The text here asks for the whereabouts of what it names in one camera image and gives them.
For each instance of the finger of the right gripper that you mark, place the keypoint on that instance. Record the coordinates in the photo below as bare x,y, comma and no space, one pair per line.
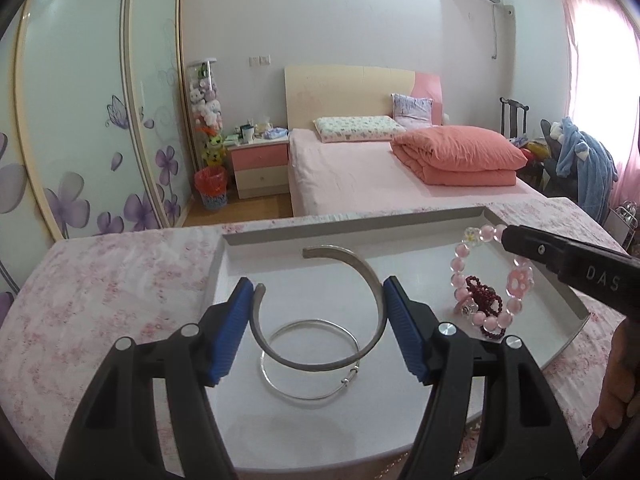
601,273

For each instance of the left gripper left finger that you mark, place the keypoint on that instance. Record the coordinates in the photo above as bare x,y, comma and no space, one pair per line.
113,434

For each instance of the right hand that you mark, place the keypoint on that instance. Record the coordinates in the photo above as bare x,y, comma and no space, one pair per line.
619,397

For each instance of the blue plush robe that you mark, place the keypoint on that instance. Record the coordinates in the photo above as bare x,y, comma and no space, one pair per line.
595,169

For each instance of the pink curtain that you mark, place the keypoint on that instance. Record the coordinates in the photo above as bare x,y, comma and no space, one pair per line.
604,85

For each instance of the pink floral tablecloth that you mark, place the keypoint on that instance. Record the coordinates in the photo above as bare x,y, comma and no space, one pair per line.
88,292

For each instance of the dark wooden chair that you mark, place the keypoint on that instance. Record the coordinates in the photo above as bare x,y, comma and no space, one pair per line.
513,118

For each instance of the folded coral duvet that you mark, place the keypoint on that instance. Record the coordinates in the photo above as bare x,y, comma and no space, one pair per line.
459,156

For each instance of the pink bed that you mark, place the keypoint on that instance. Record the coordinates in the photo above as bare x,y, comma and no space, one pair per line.
341,178

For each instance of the purple patterned pillow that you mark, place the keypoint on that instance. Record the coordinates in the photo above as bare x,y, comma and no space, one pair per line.
411,112

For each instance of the floral white pillow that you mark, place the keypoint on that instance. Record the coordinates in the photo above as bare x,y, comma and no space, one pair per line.
357,129

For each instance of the pink beige nightstand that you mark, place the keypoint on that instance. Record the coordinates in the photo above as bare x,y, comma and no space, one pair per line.
260,168

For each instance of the wastebasket with red bag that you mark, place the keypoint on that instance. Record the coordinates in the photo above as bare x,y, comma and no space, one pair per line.
211,183

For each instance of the beige pink headboard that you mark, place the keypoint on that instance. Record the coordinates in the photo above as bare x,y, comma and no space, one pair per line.
313,91

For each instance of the white mug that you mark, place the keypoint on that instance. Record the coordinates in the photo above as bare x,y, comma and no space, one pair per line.
248,132

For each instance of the plush toy tube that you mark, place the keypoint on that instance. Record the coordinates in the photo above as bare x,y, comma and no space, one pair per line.
205,109

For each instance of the sliding door wardrobe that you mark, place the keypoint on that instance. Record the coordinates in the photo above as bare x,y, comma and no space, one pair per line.
93,125

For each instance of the wall light switch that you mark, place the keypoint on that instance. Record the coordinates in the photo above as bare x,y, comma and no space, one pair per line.
260,61

